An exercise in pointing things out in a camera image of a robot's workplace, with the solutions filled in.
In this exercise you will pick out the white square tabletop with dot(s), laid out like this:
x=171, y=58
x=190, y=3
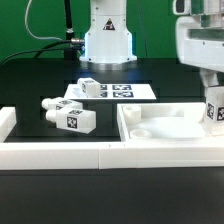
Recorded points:
x=149, y=121

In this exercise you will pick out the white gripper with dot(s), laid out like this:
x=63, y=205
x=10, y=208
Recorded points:
x=208, y=54

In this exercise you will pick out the white fence wall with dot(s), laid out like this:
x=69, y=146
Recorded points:
x=104, y=155

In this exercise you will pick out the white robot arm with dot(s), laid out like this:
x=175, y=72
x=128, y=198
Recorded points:
x=199, y=33

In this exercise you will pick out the white marker sheet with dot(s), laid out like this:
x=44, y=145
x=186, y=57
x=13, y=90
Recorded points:
x=115, y=91

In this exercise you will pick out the black pole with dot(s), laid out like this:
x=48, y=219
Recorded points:
x=69, y=54

